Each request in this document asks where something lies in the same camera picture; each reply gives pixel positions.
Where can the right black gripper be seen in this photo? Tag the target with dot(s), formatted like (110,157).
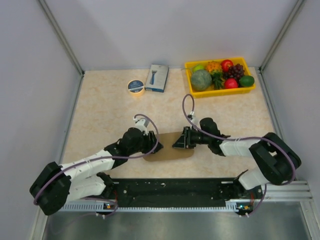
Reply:
(185,140)

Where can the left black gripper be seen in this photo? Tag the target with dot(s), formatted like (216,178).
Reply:
(150,144)

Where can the brown cardboard paper box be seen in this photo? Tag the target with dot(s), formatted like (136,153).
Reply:
(168,153)

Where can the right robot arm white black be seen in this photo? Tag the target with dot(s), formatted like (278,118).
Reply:
(276,161)

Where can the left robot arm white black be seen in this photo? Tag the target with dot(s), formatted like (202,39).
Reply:
(58,184)

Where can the yellow plastic bin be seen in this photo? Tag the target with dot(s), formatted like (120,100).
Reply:
(210,91)

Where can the yellow masking tape roll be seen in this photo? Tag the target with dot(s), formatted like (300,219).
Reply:
(136,88)

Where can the green round melon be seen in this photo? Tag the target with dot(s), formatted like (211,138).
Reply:
(201,80)

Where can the razor in blue package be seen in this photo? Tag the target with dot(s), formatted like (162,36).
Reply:
(157,78)

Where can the small pineapple green leaves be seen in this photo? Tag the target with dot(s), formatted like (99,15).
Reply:
(217,80)

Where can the red apple front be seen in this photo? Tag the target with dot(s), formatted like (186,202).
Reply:
(231,83)

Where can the red apple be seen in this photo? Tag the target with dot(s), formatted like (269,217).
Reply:
(226,64)
(231,83)

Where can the small green apple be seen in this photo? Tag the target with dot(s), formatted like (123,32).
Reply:
(198,67)

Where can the dark purple grape bunch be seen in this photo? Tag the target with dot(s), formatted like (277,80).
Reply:
(234,72)

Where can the green avocado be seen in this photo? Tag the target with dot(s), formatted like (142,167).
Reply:
(247,81)

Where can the red apple back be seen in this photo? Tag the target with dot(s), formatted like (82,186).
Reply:
(226,64)

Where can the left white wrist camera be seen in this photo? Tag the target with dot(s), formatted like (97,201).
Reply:
(141,124)

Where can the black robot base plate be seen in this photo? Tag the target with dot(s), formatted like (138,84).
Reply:
(177,192)

